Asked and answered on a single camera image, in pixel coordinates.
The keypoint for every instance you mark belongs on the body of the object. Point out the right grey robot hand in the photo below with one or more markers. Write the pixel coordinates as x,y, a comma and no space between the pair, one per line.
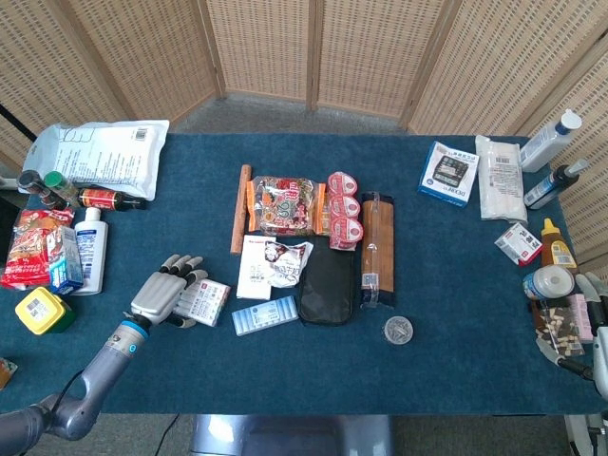
601,342

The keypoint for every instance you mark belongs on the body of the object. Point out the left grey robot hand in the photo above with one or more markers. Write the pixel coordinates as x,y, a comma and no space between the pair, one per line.
157,297

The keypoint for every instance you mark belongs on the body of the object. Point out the colourful marker pen box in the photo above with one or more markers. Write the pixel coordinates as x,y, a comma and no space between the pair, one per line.
209,299

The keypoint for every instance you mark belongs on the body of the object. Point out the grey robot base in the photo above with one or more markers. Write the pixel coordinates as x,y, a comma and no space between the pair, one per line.
290,434

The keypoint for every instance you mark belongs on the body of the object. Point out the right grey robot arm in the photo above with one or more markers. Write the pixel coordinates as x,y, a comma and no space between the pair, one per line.
582,434

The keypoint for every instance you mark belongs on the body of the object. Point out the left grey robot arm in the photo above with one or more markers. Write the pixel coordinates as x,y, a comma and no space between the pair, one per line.
100,370

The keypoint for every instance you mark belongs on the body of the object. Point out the pink box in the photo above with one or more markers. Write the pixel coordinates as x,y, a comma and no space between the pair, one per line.
580,316

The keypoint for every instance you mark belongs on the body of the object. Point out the small red white box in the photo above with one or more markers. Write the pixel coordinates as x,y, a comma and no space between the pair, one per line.
518,242

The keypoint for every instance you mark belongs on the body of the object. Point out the blue white clock box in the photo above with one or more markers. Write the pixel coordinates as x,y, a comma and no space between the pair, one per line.
449,173

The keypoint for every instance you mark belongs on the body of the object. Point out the bag of mixed nuts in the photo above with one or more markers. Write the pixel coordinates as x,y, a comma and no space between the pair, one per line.
558,328

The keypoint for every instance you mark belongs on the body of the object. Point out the blue white tin can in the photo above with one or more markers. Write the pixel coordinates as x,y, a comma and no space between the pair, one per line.
548,282

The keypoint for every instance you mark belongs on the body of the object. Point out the white lotion bottle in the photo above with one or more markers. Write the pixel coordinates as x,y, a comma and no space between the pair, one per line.
92,242

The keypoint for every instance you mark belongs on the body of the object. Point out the small blue white carton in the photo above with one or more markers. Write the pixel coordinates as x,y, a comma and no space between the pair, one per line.
66,261

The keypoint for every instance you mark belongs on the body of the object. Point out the amber honey bottle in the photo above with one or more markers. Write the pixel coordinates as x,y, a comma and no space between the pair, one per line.
556,247

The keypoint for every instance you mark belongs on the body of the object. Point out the light blue battery pack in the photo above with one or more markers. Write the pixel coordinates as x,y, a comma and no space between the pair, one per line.
265,315

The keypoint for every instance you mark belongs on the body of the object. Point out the dark red label sauce bottle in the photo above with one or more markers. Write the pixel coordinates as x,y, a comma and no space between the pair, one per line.
102,198

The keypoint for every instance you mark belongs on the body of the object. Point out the yellow lid green container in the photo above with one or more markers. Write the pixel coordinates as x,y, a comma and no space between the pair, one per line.
40,309

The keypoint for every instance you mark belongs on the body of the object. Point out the long brown wooden stick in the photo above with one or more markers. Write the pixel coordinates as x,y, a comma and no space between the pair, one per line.
240,209

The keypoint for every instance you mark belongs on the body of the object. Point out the crumpled white snack packet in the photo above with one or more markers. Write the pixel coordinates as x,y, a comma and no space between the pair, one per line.
287,266

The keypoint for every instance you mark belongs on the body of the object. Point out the red snack bag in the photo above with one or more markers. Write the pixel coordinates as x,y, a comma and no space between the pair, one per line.
28,247

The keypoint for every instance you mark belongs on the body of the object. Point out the green lid spice jar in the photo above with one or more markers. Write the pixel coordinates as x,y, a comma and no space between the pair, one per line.
62,185

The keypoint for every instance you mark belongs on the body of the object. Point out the large white plastic bag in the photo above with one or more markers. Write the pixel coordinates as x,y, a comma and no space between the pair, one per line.
104,152

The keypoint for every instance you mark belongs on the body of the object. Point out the orange clear snack bag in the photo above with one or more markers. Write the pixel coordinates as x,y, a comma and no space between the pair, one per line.
287,206

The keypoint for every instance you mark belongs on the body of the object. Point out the dark spray bottle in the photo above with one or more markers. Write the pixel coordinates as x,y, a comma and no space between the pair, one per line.
551,185

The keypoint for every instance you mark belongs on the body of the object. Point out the blue table cloth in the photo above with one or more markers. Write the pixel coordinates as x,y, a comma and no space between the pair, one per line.
304,370

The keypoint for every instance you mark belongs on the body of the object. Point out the black lid spice jar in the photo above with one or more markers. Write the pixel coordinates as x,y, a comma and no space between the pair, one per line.
35,185

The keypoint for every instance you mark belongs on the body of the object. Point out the small orange packet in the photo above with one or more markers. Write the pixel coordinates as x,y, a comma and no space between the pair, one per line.
6,373

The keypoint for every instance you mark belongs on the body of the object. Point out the black fabric pouch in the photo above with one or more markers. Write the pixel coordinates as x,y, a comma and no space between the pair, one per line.
328,290

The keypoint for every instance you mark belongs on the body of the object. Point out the white towel pack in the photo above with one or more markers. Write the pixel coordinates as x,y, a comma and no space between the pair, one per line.
501,180

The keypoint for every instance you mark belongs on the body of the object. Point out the clear white-capped bottle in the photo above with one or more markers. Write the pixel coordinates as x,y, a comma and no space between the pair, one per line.
546,142

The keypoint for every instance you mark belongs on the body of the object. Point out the red jelly cup pack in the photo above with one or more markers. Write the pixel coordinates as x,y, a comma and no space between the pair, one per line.
344,209

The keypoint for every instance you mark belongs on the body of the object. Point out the black pole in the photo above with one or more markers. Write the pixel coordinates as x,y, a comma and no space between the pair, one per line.
16,122

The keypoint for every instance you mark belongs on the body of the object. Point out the brown bamboo mat pack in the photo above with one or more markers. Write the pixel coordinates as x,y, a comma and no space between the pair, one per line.
377,247

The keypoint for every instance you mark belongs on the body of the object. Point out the bamboo folding screen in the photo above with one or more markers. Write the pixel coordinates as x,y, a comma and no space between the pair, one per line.
370,52

